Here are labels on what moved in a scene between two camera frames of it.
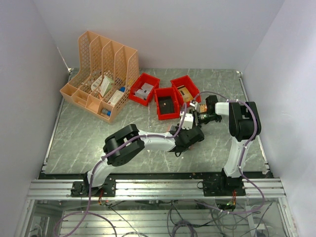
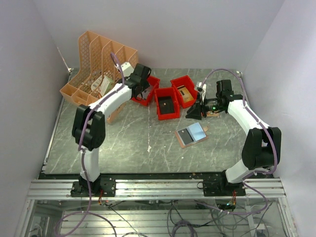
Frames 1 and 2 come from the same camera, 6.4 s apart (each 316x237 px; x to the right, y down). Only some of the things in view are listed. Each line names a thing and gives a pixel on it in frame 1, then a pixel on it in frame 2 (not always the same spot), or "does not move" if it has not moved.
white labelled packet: (96, 83) does not move
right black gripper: (198, 123) -> (195, 112)
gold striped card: (186, 95) does not move
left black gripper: (186, 130) -> (146, 85)
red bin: (168, 105) does not move
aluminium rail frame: (256, 189) does not move
